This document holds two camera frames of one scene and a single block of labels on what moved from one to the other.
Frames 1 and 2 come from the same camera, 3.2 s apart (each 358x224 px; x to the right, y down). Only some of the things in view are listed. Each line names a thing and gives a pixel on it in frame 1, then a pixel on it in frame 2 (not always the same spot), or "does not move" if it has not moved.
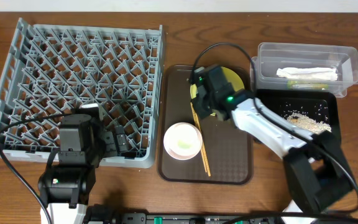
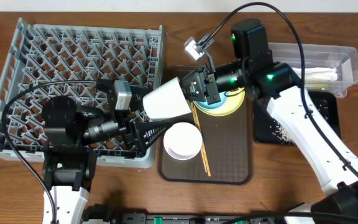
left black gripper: (114, 142) to (130, 121)
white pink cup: (183, 140) to (168, 101)
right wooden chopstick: (209, 173) does not move
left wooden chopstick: (200, 135) does not move
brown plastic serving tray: (230, 154) does not move
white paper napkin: (309, 73) does not move
